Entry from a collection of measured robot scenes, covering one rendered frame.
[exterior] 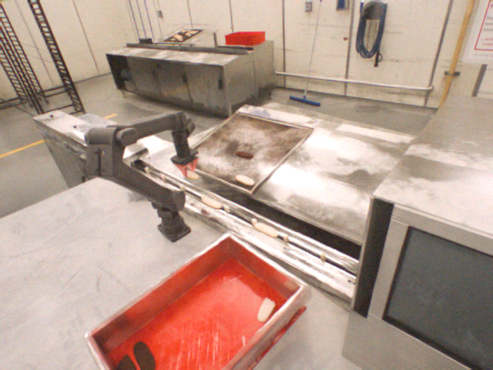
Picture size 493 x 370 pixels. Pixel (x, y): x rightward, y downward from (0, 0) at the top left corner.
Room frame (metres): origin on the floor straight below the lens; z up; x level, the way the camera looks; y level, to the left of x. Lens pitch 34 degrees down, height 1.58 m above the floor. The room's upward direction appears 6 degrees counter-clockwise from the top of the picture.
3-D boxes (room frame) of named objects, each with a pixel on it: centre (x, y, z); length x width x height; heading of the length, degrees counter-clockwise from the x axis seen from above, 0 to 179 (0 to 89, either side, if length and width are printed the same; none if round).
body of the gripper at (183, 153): (1.07, 0.24, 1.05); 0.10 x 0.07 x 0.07; 137
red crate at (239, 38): (4.85, -0.22, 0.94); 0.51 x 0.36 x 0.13; 50
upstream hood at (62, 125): (1.81, 1.01, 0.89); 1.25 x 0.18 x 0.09; 46
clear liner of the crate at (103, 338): (0.44, 0.15, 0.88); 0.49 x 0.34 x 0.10; 131
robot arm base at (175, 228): (0.87, 0.30, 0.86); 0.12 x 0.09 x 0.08; 40
